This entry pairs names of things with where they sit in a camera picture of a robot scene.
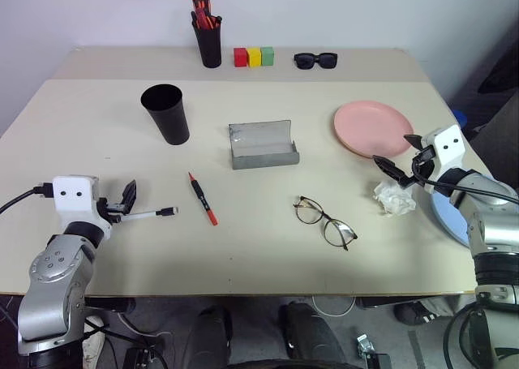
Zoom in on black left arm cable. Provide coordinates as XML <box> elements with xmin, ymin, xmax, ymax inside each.
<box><xmin>0</xmin><ymin>185</ymin><xmax>55</xmax><ymax>216</ymax></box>

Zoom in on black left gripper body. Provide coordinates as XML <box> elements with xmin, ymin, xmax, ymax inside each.
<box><xmin>96</xmin><ymin>197</ymin><xmax>125</xmax><ymax>225</ymax></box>

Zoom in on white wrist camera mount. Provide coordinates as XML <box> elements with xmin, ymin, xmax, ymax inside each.
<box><xmin>421</xmin><ymin>124</ymin><xmax>465</xmax><ymax>181</ymax></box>
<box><xmin>52</xmin><ymin>175</ymin><xmax>113</xmax><ymax>239</ymax></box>

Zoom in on white floor cable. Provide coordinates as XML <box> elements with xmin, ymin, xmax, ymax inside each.
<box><xmin>311</xmin><ymin>295</ymin><xmax>357</xmax><ymax>318</ymax></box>

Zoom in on red and black pen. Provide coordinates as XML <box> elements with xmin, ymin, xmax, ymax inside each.
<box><xmin>187</xmin><ymin>171</ymin><xmax>219</xmax><ymax>227</ymax></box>

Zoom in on dark chair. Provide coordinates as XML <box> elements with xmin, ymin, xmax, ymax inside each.
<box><xmin>447</xmin><ymin>19</ymin><xmax>519</xmax><ymax>183</ymax></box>

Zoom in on black sunglasses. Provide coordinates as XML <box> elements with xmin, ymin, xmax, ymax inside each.
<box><xmin>294</xmin><ymin>52</ymin><xmax>339</xmax><ymax>71</ymax></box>

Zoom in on black pen holder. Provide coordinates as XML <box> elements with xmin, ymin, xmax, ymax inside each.
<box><xmin>191</xmin><ymin>18</ymin><xmax>223</xmax><ymax>69</ymax></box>

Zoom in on metal caster wheel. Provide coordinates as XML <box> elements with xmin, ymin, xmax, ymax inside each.
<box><xmin>355</xmin><ymin>333</ymin><xmax>380</xmax><ymax>360</ymax></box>

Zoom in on dark rounded robot leg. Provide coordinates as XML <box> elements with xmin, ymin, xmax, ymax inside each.
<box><xmin>178</xmin><ymin>305</ymin><xmax>234</xmax><ymax>369</ymax></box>
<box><xmin>277</xmin><ymin>301</ymin><xmax>358</xmax><ymax>369</ymax></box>

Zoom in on pink plate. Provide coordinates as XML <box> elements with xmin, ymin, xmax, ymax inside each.
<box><xmin>333</xmin><ymin>100</ymin><xmax>415</xmax><ymax>160</ymax></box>

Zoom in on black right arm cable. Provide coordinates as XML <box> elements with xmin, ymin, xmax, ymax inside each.
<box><xmin>412</xmin><ymin>162</ymin><xmax>519</xmax><ymax>204</ymax></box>

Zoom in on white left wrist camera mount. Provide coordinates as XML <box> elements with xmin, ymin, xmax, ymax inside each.
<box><xmin>52</xmin><ymin>175</ymin><xmax>113</xmax><ymax>239</ymax></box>

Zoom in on crumpled white tissue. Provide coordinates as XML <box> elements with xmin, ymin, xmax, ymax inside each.
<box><xmin>372</xmin><ymin>181</ymin><xmax>418</xmax><ymax>217</ymax></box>

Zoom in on white marker with black cap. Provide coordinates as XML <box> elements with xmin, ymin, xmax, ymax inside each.
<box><xmin>119</xmin><ymin>206</ymin><xmax>180</xmax><ymax>223</ymax></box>

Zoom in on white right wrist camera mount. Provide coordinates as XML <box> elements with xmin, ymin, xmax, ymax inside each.
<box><xmin>421</xmin><ymin>124</ymin><xmax>465</xmax><ymax>181</ymax></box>

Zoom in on black shoe with white stripes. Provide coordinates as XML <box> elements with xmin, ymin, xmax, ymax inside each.
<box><xmin>393</xmin><ymin>298</ymin><xmax>441</xmax><ymax>326</ymax></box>

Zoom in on light blue plate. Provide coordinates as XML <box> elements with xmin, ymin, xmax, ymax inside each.
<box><xmin>430</xmin><ymin>191</ymin><xmax>473</xmax><ymax>248</ymax></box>

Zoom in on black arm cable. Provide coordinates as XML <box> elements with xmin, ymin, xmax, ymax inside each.
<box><xmin>412</xmin><ymin>162</ymin><xmax>519</xmax><ymax>204</ymax></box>
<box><xmin>0</xmin><ymin>185</ymin><xmax>55</xmax><ymax>216</ymax></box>

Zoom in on black plastic cup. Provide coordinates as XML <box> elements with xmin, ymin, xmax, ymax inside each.
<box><xmin>139</xmin><ymin>84</ymin><xmax>191</xmax><ymax>146</ymax></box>

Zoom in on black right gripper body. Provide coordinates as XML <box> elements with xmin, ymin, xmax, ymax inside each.
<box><xmin>411</xmin><ymin>145</ymin><xmax>440</xmax><ymax>184</ymax></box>

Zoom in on black looped cable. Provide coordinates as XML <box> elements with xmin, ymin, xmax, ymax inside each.
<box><xmin>442</xmin><ymin>302</ymin><xmax>490</xmax><ymax>369</ymax></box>

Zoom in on tortoiseshell eyeglasses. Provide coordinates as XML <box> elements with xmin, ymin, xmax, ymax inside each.
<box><xmin>293</xmin><ymin>195</ymin><xmax>358</xmax><ymax>252</ymax></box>

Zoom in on black box on floor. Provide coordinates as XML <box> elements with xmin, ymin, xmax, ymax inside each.
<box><xmin>122</xmin><ymin>345</ymin><xmax>164</xmax><ymax>369</ymax></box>

